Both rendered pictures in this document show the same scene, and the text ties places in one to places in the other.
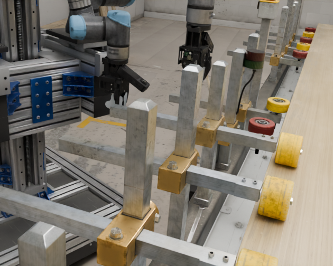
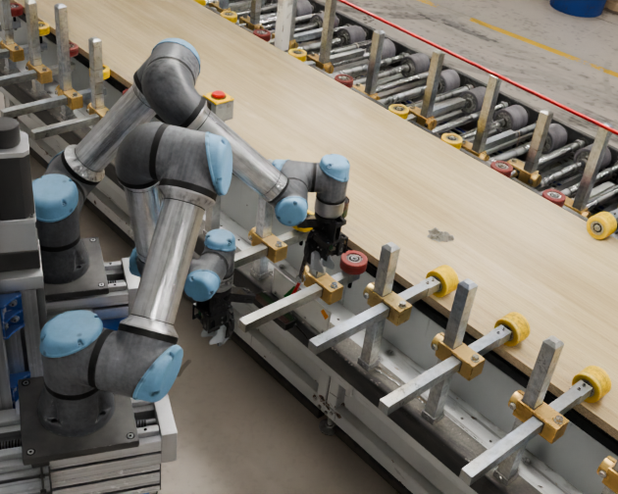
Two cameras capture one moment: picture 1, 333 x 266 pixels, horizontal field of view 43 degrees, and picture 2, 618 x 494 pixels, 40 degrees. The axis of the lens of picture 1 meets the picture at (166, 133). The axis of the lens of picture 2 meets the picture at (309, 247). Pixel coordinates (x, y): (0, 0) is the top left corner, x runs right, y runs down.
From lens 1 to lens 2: 1.94 m
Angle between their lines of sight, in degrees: 57
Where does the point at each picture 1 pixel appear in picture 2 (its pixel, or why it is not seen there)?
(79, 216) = (524, 431)
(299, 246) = not seen: hidden behind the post
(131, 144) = (550, 368)
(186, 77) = (470, 293)
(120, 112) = (326, 344)
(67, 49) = (54, 305)
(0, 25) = (29, 343)
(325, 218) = not seen: hidden behind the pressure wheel
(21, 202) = (498, 456)
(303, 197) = (491, 313)
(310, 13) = not seen: outside the picture
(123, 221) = (542, 412)
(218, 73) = (394, 257)
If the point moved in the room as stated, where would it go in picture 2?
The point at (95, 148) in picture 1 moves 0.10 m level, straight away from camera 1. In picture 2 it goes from (417, 389) to (377, 375)
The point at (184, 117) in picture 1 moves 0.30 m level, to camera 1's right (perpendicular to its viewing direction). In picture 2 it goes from (464, 320) to (503, 262)
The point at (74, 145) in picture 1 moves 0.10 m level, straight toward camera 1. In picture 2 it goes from (400, 401) to (442, 413)
